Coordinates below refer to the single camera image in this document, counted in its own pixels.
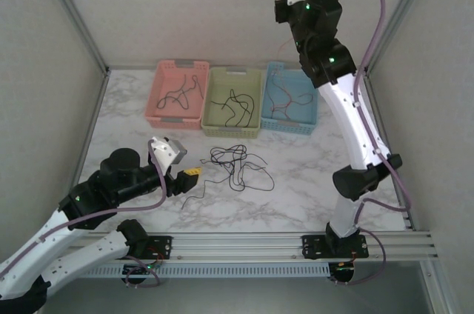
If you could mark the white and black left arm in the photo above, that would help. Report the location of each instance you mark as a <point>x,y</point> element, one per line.
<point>92,251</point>

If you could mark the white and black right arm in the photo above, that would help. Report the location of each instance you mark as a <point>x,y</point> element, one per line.
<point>352,125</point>

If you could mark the green plastic basket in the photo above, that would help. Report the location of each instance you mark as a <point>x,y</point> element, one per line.
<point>218,132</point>

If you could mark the pink plastic basket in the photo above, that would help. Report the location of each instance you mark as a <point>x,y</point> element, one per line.
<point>174,116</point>

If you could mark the black controller board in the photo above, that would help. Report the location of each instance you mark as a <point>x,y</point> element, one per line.
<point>139,271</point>
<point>342,273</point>

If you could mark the blue plastic basket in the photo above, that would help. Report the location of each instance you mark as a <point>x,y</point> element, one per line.
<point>289,127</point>

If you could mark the aluminium table side rail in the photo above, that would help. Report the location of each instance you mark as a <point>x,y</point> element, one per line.
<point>371,86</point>
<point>88,136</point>

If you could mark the aluminium frame post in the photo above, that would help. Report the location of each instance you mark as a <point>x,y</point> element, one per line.
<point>398,14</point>
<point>77,14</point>

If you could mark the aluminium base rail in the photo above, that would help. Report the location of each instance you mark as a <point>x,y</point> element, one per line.
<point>237,245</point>

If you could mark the aluminium frame leg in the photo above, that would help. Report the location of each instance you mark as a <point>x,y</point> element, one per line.
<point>437,292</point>

